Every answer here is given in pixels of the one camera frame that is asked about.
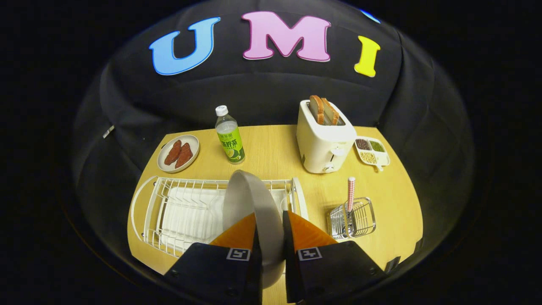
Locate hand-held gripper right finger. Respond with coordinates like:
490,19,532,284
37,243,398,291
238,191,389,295
282,211,388,305

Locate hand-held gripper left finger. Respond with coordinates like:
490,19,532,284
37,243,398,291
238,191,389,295
163,212,263,305

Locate metal wire basket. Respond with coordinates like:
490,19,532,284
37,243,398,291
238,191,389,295
326,197,376,240

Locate white wire dish rack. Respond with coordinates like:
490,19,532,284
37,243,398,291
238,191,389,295
130,176,309,259

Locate red checked handle spoon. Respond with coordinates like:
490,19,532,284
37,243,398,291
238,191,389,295
346,177,357,213

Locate grey-white round plate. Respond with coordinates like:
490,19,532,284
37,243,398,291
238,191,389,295
222,169,285,289

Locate white divided snack dish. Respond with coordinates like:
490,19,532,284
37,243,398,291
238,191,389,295
354,136,390,172

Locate small beige saucer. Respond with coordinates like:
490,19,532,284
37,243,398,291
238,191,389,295
157,135,200,173

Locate red meat slice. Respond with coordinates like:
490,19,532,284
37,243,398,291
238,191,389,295
175,143,194,169
164,140,182,166

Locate white toaster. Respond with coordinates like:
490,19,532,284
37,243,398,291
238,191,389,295
296,100,357,174

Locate green label drink bottle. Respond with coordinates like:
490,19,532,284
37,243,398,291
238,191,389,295
215,105,246,165

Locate black backdrop cloth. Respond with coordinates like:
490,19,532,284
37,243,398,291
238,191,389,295
72,0,475,272

